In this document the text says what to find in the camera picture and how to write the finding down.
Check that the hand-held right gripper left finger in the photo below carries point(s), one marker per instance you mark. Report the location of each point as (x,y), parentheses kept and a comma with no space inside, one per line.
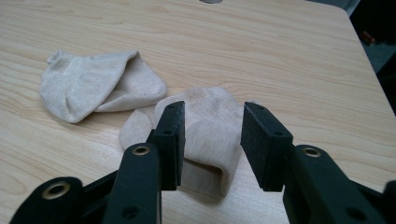
(169,146)

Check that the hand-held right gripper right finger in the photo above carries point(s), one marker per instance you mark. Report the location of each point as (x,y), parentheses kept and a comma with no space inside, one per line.
(271,155)

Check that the beige ankle sock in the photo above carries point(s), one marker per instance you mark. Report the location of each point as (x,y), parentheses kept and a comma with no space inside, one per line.
(99,84)
(211,137)

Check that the small red object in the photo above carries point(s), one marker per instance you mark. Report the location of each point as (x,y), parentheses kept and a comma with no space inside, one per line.
(368,38)

